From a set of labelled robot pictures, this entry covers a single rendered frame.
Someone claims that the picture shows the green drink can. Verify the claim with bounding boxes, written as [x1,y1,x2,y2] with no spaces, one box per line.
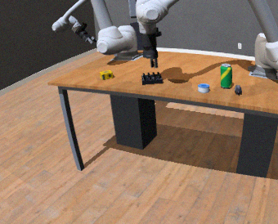
[220,64,232,89]

